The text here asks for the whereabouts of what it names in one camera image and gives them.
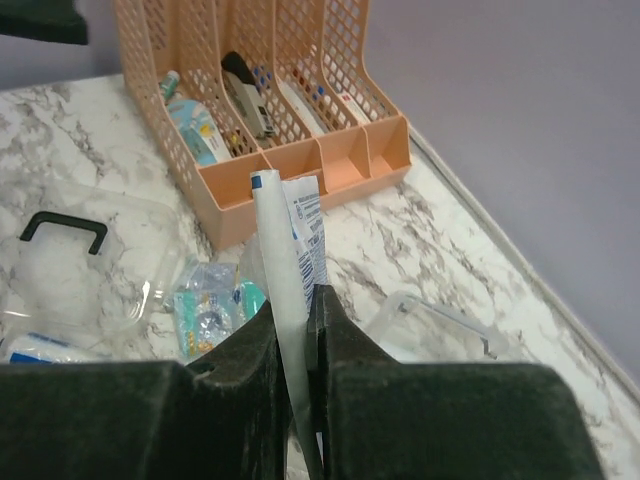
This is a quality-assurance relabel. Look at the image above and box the tube package in organizer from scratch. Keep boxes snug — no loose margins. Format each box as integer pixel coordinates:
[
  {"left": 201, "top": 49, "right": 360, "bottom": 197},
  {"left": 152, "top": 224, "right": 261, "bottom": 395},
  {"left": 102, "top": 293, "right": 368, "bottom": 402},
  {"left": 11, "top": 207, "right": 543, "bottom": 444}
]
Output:
[{"left": 159, "top": 70, "right": 232, "bottom": 166}]

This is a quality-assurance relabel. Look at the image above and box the blue white wrapped tube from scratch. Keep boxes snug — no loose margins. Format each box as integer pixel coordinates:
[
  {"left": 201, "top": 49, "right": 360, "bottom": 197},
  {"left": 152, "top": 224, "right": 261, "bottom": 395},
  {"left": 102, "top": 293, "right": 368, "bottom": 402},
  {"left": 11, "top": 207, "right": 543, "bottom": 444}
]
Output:
[{"left": 1, "top": 332, "right": 111, "bottom": 364}]

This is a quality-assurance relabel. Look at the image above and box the red white box in organizer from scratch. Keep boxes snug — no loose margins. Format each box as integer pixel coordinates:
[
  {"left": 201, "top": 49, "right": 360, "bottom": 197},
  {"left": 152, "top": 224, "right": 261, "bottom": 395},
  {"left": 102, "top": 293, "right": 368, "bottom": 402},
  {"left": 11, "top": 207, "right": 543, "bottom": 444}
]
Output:
[{"left": 335, "top": 85, "right": 378, "bottom": 124}]

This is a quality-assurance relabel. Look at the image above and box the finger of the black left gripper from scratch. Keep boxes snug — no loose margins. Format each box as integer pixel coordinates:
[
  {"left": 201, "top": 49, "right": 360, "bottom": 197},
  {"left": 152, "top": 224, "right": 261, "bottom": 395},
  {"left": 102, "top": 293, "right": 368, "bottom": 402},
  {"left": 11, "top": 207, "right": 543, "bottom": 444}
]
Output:
[{"left": 0, "top": 0, "right": 89, "bottom": 45}]

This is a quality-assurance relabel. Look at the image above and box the stapler in organizer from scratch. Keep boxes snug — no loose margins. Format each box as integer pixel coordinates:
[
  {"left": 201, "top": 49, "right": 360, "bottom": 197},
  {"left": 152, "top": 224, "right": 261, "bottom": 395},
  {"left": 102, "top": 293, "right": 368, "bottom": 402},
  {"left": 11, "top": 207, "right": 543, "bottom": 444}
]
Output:
[{"left": 221, "top": 51, "right": 275, "bottom": 140}]

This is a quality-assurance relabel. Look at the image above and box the clear medicine kit box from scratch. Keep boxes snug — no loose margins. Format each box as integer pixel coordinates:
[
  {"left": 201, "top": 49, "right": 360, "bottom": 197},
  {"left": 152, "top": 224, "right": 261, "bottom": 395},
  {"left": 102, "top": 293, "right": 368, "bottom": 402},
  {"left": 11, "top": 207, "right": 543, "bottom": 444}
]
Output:
[{"left": 364, "top": 291, "right": 509, "bottom": 364}]

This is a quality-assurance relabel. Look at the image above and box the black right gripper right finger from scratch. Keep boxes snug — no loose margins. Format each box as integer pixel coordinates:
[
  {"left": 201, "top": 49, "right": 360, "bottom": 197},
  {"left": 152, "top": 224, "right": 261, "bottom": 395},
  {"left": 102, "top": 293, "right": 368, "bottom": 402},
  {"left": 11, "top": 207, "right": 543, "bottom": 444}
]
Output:
[{"left": 307, "top": 285, "right": 605, "bottom": 479}]

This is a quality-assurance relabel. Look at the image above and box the blue white gauze packet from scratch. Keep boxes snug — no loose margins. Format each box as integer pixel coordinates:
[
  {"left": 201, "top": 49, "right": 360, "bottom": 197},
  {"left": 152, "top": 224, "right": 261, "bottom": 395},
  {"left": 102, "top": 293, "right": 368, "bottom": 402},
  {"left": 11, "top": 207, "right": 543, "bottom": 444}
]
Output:
[{"left": 251, "top": 170, "right": 327, "bottom": 479}]

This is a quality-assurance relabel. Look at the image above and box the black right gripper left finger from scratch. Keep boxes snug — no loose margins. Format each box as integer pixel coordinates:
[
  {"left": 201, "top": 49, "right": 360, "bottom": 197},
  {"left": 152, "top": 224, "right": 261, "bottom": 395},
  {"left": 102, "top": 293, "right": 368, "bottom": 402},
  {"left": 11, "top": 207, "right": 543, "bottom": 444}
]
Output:
[{"left": 1, "top": 306, "right": 290, "bottom": 479}]

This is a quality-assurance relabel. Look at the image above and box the orange plastic file organizer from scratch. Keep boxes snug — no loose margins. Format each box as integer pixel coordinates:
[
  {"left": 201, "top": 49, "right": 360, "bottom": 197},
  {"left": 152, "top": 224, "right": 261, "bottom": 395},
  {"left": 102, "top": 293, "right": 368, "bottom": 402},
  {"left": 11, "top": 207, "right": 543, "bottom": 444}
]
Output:
[{"left": 114, "top": 1, "right": 410, "bottom": 249}]

